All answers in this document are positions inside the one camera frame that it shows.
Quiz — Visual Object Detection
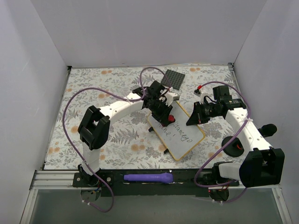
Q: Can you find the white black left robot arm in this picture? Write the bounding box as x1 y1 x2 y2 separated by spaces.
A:
78 81 179 187

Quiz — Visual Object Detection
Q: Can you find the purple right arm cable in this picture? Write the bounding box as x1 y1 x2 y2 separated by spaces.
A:
193 81 252 203

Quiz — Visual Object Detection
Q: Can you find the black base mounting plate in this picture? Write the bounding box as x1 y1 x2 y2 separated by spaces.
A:
72 168 229 201

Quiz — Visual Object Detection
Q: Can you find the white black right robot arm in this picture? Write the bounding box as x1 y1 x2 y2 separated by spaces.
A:
186 85 285 188

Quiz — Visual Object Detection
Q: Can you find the floral patterned table mat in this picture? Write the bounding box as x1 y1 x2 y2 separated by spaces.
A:
43 64 242 170

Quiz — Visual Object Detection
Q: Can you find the black round stand base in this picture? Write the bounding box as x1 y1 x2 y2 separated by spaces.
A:
223 137 244 158

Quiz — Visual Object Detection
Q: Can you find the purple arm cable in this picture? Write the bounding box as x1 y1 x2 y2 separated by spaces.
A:
63 67 172 213
193 81 252 203

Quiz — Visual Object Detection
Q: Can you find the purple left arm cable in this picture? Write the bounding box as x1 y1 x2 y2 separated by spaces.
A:
63 67 172 213

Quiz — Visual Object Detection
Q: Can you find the purple marker pen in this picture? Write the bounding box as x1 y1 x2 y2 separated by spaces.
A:
124 173 173 183

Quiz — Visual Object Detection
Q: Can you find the aluminium frame rail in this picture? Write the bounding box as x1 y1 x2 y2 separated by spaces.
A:
30 170 76 189

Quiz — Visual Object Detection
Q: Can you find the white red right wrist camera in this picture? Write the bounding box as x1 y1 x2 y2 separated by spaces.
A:
193 85 208 104

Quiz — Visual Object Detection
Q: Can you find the yellow framed small whiteboard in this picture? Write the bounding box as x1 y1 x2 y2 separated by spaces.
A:
147 101 205 161

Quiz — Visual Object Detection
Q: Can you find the red black felt eraser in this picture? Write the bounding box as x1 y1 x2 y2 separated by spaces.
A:
168 115 175 123

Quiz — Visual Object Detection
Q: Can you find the dark grey studded baseplate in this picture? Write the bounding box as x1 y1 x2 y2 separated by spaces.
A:
161 70 185 91

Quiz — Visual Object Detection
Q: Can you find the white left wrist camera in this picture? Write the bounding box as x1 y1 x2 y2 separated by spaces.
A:
164 91 180 105

